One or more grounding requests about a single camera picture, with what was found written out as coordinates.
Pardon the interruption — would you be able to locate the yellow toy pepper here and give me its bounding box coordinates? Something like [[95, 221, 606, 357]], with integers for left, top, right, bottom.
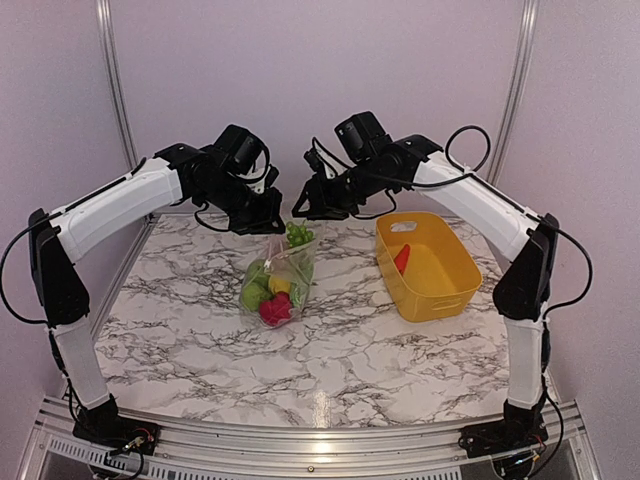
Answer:
[[268, 275, 291, 295]]

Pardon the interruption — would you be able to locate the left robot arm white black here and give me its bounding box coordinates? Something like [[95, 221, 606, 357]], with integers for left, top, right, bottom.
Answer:
[[29, 133, 284, 445]]

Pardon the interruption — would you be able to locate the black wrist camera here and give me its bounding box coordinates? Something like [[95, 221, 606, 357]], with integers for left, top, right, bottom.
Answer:
[[334, 111, 392, 163], [213, 124, 270, 176]]

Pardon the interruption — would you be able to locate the clear zip top bag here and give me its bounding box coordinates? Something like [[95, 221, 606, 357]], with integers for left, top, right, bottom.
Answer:
[[239, 220, 325, 328]]

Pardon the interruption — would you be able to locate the front aluminium rail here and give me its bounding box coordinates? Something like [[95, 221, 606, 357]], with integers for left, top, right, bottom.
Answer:
[[19, 394, 601, 480]]

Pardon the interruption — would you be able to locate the yellow plastic basket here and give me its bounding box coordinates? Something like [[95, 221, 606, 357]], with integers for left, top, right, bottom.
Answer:
[[376, 212, 483, 323]]

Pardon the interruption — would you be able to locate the red toy tomato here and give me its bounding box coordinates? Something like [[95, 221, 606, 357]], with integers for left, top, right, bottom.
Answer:
[[258, 292, 292, 327]]

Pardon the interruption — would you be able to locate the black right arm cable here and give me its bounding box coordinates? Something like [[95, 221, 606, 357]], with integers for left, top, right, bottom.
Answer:
[[304, 125, 595, 451]]

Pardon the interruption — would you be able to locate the aluminium frame post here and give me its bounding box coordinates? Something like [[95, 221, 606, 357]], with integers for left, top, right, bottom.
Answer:
[[95, 0, 139, 170], [486, 0, 540, 187]]

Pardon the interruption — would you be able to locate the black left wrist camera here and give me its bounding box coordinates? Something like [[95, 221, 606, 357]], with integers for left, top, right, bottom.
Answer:
[[213, 124, 270, 176]]

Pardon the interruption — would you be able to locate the green toy cucumber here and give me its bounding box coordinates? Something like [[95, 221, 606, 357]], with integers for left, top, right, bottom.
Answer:
[[289, 257, 314, 310]]

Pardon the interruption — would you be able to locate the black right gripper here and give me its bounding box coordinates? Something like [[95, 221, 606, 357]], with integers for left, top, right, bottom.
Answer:
[[293, 156, 396, 219]]

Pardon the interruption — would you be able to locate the red toy chili pepper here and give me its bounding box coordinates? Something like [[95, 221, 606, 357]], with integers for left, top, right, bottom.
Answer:
[[394, 244, 411, 276]]

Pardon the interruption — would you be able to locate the green toy apple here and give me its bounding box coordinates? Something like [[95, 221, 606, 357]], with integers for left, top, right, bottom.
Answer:
[[246, 259, 270, 288]]

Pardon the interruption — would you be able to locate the left aluminium frame post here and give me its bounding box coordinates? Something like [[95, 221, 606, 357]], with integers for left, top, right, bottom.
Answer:
[[95, 0, 139, 170]]

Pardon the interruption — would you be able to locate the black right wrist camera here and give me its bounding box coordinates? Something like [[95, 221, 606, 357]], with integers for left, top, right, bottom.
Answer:
[[334, 111, 392, 163]]

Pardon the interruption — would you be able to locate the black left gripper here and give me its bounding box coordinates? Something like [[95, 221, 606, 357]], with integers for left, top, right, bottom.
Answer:
[[198, 172, 285, 235]]

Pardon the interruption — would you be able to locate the right aluminium frame post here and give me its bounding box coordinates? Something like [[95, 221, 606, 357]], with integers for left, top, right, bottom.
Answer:
[[486, 0, 540, 187]]

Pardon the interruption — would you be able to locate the light green toy cabbage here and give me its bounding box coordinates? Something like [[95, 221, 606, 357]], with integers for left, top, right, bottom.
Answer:
[[240, 283, 272, 312]]

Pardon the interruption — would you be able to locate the dark green toy broccoli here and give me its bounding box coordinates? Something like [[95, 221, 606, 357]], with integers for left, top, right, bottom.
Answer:
[[286, 222, 315, 248]]

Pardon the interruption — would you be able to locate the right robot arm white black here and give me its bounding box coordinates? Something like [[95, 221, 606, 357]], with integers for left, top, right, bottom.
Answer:
[[292, 134, 558, 448]]

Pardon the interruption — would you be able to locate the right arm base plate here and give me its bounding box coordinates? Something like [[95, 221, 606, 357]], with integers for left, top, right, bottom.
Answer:
[[458, 420, 549, 458]]

